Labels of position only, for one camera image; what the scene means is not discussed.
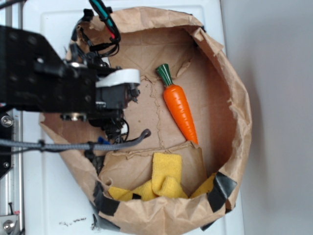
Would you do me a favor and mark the orange toy carrot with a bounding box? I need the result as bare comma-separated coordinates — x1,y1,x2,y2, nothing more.
156,64,199,144

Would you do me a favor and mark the red green wire bundle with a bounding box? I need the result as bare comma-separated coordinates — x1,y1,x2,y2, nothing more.
88,0,122,53

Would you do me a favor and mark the white plastic tray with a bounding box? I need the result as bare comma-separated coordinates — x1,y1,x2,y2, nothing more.
21,0,245,235

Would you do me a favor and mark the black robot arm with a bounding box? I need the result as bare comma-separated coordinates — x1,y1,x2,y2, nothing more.
0,26,140,142

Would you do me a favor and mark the brown paper bag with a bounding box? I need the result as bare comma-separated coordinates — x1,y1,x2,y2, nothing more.
39,6,253,235

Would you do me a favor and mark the metal rail frame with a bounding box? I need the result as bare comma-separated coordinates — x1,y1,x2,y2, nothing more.
0,0,25,235

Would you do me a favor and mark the yellow cloth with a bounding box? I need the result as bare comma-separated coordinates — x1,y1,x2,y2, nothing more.
108,152,217,202

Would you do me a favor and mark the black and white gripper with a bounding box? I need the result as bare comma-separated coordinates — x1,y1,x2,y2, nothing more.
94,69,140,140

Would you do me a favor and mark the black mounting bracket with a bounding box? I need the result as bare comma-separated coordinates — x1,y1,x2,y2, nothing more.
0,113,14,178

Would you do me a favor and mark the grey braided cable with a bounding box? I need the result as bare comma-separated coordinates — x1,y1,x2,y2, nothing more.
0,128,152,153

